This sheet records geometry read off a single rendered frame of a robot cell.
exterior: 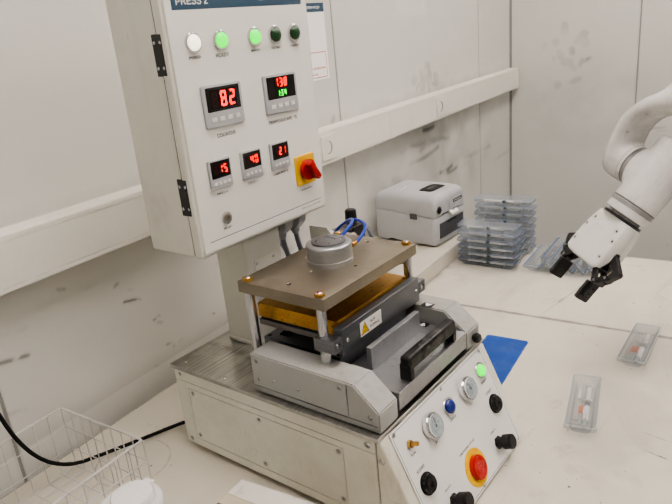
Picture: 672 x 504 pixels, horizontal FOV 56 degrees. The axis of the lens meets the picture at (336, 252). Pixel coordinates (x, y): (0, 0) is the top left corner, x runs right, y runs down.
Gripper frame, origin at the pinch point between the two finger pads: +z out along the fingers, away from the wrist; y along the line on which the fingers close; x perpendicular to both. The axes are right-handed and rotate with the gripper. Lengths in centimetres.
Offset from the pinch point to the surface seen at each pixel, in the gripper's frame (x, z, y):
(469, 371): -17.7, 19.7, 13.4
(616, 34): 97, -81, -179
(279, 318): -50, 28, 6
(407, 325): -31.1, 18.3, 9.5
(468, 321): -19.5, 13.7, 7.2
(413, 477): -29, 31, 31
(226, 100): -72, 4, -8
